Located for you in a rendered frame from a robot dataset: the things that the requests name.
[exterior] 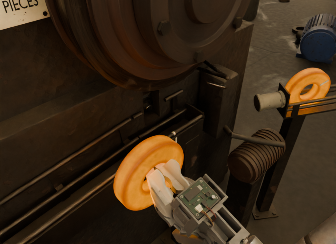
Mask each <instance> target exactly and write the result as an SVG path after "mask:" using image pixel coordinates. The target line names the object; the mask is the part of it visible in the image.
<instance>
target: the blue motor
mask: <svg viewBox="0 0 336 244"><path fill-rule="evenodd" d="M300 40H301V41H300V45H299V48H298V51H297V54H296V58H301V59H306V60H309V61H312V62H320V63H325V64H330V65H331V64H332V62H333V58H334V55H335V54H336V17H335V15H331V13H330V14H327V13H326V14H324V13H322V14H318V16H316V15H315V17H314V18H313V17H312V18H311V20H309V21H308V22H307V24H306V26H305V28H304V30H303V33H302V36H301V39H300Z"/></svg>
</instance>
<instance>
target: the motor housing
mask: <svg viewBox="0 0 336 244"><path fill-rule="evenodd" d="M251 137H254V138H258V139H264V140H270V141H277V142H283V143H285V147H284V148H281V147H274V146H268V145H262V144H256V143H252V142H247V141H245V142H243V143H242V144H241V145H240V146H239V147H237V148H236V149H235V150H234V151H232V152H231V153H230V155H229V156H228V159H227V164H228V168H229V170H230V176H229V181H228V185H227V190H226V195H227V196H228V199H227V200H226V201H225V202H224V204H223V205H224V206H225V207H226V209H227V210H228V211H229V212H230V213H231V214H232V215H233V216H234V217H235V218H236V219H237V220H238V221H239V223H240V224H241V225H242V226H243V227H244V228H245V229H247V226H248V223H249V220H250V217H251V214H252V211H253V208H254V205H255V202H256V199H257V196H258V193H259V190H260V187H261V184H262V181H263V177H264V173H265V172H266V171H267V170H268V169H269V168H270V167H271V166H273V165H274V164H275V163H276V162H277V161H278V160H279V159H280V158H281V157H282V156H283V155H284V153H285V151H286V142H285V140H284V138H283V137H282V136H281V135H280V134H279V133H278V132H277V131H275V130H273V129H271V128H263V129H260V130H258V131H257V132H256V133H255V134H253V135H252V136H251Z"/></svg>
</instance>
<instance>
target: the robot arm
mask: <svg viewBox="0 0 336 244"><path fill-rule="evenodd" d="M146 178H147V182H148V186H149V189H150V194H151V197H152V200H153V203H154V207H155V209H156V211H157V213H158V214H159V216H160V217H161V218H162V219H163V220H164V221H166V222H167V224H168V225H169V227H170V228H171V227H172V226H174V227H175V228H176V230H174V231H173V233H172V234H173V236H174V238H175V239H176V241H177V242H178V243H180V244H263V243H262V242H261V241H260V240H259V239H258V238H257V237H256V236H255V235H253V236H251V237H249V238H248V236H249V235H250V233H249V232H248V231H247V230H246V229H245V228H244V227H243V226H242V225H241V224H240V223H239V221H238V220H237V219H236V218H235V217H234V216H233V215H232V214H231V213H230V212H229V211H228V210H227V208H226V207H225V206H224V205H223V203H224V202H225V201H226V200H227V199H228V198H229V197H228V196H227V195H226V194H225V193H224V192H223V191H222V190H221V189H220V188H219V187H218V185H217V184H216V183H215V182H214V181H213V180H212V179H211V178H210V177H209V176H208V175H207V174H205V175H204V177H203V178H202V177H200V178H199V179H198V180H196V181H194V180H192V179H190V178H187V177H184V176H183V175H182V173H181V167H180V165H179V163H178V162H177V161H176V160H174V159H171V160H170V161H169V162H167V163H166V164H164V163H160V164H158V165H156V166H155V167H154V168H153V169H152V170H151V171H150V172H149V173H148V174H147V176H146ZM165 181H167V182H168V183H169V185H170V187H171V189H170V188H169V187H167V186H166V182H165ZM209 181H210V182H211V183H212V184H213V185H214V186H215V187H216V188H217V189H218V191H219V192H220V194H219V195H218V194H217V193H216V192H215V191H214V190H213V189H212V188H211V187H210V186H209V185H208V182H209ZM173 192H174V193H175V194H179V195H178V196H177V197H176V198H175V199H174V197H173V196H174V193H173ZM247 238H248V239H247ZM295 244H336V213H335V214H333V215H332V216H331V217H330V218H328V219H327V220H326V221H324V222H323V223H322V224H321V225H319V226H318V227H317V228H315V229H314V230H313V231H312V232H310V233H309V234H308V235H307V236H304V237H303V238H302V239H300V240H299V241H298V242H296V243H295Z"/></svg>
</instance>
